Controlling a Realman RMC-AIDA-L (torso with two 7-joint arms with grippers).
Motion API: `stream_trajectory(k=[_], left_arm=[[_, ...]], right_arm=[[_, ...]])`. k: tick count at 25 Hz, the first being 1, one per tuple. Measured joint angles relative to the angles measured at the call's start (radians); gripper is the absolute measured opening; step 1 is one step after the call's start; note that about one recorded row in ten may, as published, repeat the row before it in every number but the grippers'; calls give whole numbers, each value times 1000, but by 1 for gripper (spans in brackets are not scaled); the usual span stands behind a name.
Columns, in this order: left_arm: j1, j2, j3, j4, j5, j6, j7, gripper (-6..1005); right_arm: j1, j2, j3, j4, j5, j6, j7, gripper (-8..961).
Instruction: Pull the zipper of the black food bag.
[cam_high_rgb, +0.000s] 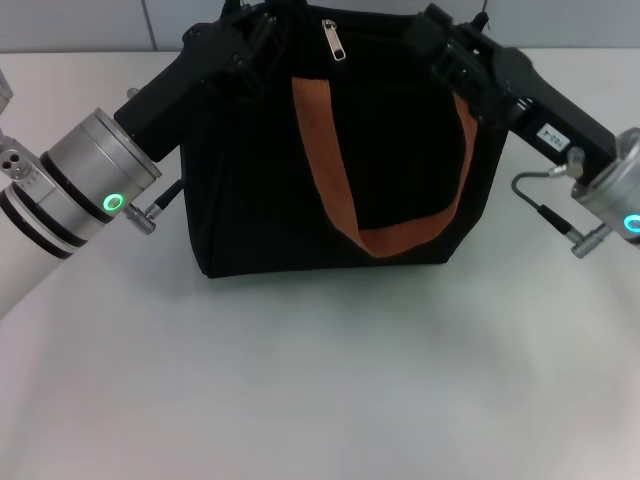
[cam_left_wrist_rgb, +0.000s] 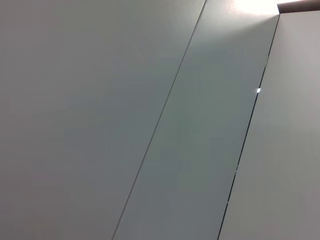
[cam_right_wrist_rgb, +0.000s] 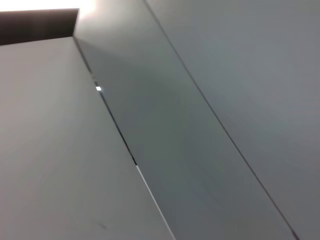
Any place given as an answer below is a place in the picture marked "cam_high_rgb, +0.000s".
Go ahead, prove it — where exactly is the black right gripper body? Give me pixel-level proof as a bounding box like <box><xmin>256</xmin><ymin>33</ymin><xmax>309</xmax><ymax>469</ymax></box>
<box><xmin>488</xmin><ymin>46</ymin><xmax>627</xmax><ymax>177</ymax></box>

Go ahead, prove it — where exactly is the black bag with brown handles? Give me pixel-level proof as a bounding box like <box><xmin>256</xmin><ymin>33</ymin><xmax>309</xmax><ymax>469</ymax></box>
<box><xmin>177</xmin><ymin>0</ymin><xmax>511</xmax><ymax>280</ymax></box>

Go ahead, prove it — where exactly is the silver zipper pull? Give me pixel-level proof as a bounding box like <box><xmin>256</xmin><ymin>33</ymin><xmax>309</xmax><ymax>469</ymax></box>
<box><xmin>321</xmin><ymin>18</ymin><xmax>348</xmax><ymax>63</ymax></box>

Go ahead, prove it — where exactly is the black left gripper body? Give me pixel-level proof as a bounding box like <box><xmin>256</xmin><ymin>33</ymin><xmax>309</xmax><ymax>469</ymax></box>
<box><xmin>113</xmin><ymin>22</ymin><xmax>252</xmax><ymax>164</ymax></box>

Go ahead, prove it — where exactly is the gripper cable with plug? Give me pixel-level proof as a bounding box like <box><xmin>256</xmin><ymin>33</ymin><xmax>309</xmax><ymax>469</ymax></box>
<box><xmin>511</xmin><ymin>148</ymin><xmax>610</xmax><ymax>260</ymax></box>
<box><xmin>122</xmin><ymin>180</ymin><xmax>182</xmax><ymax>226</ymax></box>

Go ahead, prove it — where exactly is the right gripper cable with plug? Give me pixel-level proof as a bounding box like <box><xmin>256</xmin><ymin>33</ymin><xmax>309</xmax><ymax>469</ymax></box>
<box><xmin>511</xmin><ymin>148</ymin><xmax>610</xmax><ymax>260</ymax></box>

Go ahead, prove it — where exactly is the left gripper cable with plug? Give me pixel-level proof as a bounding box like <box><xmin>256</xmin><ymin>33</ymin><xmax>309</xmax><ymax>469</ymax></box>
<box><xmin>122</xmin><ymin>180</ymin><xmax>182</xmax><ymax>226</ymax></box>

